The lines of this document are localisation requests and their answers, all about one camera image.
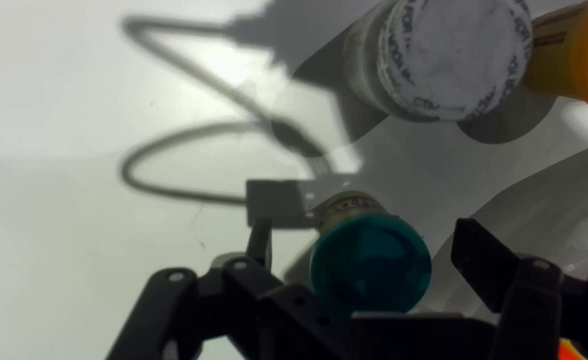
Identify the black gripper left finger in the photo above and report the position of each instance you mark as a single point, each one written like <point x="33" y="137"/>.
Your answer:
<point x="248" y="271"/>

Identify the yellow tub with teal lid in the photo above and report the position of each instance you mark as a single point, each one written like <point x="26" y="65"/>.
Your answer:
<point x="366" y="259"/>

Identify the white pill bottle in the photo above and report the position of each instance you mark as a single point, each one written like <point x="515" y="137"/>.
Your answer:
<point x="439" y="61"/>

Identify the white plastic bag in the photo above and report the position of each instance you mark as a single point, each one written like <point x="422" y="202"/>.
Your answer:
<point x="532" y="196"/>

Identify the yellow tub with orange-yellow lid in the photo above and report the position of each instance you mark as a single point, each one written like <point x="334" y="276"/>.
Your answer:
<point x="558" y="61"/>

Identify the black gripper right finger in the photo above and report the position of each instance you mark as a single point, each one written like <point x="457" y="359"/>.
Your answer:
<point x="487" y="265"/>

